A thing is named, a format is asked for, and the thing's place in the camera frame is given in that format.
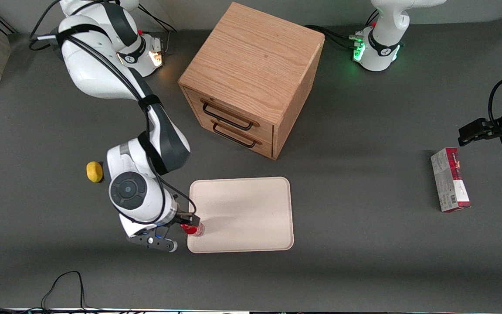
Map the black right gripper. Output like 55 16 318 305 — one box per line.
160 211 201 232

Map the red coke bottle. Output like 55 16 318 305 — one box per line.
180 222 205 237

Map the white rectangular tray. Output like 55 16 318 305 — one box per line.
187 177 295 254

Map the red and white carton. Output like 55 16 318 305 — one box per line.
431 147 471 213

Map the wooden drawer front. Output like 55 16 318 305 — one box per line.
184 86 275 143
195 110 274 158

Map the yellow toy lemon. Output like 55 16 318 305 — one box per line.
86 161 104 183

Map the wooden two-drawer cabinet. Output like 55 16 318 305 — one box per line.
178 2 326 160

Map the black metal drawer handle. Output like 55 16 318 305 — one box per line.
202 101 254 131
212 122 258 148

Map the thin black looped cable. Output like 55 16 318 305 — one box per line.
41 270 88 313

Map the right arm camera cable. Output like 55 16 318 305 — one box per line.
29 0 199 225

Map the black left arm base cable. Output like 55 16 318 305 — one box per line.
304 25 363 49

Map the black arm base cable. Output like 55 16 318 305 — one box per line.
138 5 178 55
304 25 363 49

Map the black right arm base cable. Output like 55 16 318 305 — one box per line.
138 5 178 55

